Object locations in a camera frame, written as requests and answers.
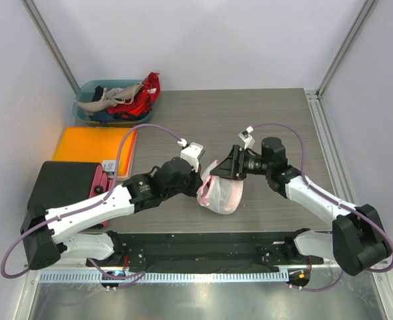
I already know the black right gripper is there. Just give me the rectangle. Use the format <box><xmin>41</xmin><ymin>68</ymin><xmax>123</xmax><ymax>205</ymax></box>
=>
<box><xmin>210</xmin><ymin>145</ymin><xmax>272</xmax><ymax>181</ymax></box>

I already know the white mesh laundry bag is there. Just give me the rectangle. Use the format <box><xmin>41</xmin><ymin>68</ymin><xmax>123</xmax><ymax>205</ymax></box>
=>
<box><xmin>197</xmin><ymin>160</ymin><xmax>244</xmax><ymax>215</ymax></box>

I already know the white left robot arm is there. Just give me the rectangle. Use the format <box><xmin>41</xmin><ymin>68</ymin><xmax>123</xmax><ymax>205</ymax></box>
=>
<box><xmin>21</xmin><ymin>155</ymin><xmax>202</xmax><ymax>270</ymax></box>

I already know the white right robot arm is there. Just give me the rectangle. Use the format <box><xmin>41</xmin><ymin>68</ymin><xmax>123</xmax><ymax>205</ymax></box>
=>
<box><xmin>210</xmin><ymin>137</ymin><xmax>392</xmax><ymax>276</ymax></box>

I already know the teal plastic laundry basket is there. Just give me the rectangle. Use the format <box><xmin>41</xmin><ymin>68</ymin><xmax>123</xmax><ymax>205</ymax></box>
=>
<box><xmin>73</xmin><ymin>79</ymin><xmax>156</xmax><ymax>127</ymax></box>

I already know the white cup bra in basket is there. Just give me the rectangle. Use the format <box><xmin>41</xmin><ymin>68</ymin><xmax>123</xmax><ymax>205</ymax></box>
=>
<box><xmin>76</xmin><ymin>83</ymin><xmax>143</xmax><ymax>115</ymax></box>

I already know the bright red garment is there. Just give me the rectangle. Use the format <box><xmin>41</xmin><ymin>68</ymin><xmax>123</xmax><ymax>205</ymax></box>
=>
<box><xmin>107</xmin><ymin>72</ymin><xmax>161</xmax><ymax>121</ymax></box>

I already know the black case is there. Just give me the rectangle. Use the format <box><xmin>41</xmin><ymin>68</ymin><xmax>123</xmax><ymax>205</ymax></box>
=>
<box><xmin>27</xmin><ymin>161</ymin><xmax>115</xmax><ymax>231</ymax></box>

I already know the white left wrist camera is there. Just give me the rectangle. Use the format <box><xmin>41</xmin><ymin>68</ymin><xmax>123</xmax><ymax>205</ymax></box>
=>
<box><xmin>177</xmin><ymin>139</ymin><xmax>205</xmax><ymax>172</ymax></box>

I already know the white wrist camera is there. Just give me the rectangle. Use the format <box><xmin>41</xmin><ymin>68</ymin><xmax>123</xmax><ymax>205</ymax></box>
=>
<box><xmin>177</xmin><ymin>139</ymin><xmax>205</xmax><ymax>172</ymax></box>
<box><xmin>238</xmin><ymin>126</ymin><xmax>255</xmax><ymax>149</ymax></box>

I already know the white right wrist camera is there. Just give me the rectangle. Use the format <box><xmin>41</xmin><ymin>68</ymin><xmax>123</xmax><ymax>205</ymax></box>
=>
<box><xmin>238</xmin><ymin>126</ymin><xmax>255</xmax><ymax>149</ymax></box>

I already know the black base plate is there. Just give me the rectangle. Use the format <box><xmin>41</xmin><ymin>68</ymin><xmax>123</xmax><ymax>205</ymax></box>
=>
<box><xmin>97</xmin><ymin>232</ymin><xmax>324</xmax><ymax>274</ymax></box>

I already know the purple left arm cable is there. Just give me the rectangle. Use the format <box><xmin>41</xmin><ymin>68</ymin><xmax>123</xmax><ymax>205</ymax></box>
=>
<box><xmin>1</xmin><ymin>123</ymin><xmax>187</xmax><ymax>289</ymax></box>

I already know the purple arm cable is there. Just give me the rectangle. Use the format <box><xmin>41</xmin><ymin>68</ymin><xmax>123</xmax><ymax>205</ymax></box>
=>
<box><xmin>252</xmin><ymin>122</ymin><xmax>393</xmax><ymax>293</ymax></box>
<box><xmin>1</xmin><ymin>123</ymin><xmax>187</xmax><ymax>289</ymax></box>

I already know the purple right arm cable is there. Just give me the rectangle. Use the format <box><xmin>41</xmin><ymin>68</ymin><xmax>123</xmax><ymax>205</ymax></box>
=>
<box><xmin>252</xmin><ymin>122</ymin><xmax>393</xmax><ymax>293</ymax></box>

